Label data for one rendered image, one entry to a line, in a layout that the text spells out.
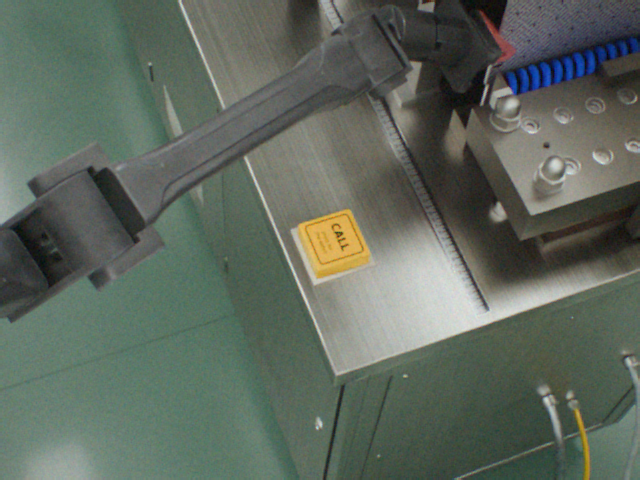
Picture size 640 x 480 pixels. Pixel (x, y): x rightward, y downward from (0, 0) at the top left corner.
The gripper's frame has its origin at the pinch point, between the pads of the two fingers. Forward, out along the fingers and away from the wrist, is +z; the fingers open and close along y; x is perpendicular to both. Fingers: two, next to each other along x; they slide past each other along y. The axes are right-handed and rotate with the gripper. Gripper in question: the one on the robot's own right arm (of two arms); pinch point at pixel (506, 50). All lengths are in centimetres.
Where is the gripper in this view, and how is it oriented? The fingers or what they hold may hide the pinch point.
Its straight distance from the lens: 132.9
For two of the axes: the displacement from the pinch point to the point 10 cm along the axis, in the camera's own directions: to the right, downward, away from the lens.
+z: 7.8, 0.0, 6.3
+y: 3.6, 8.2, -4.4
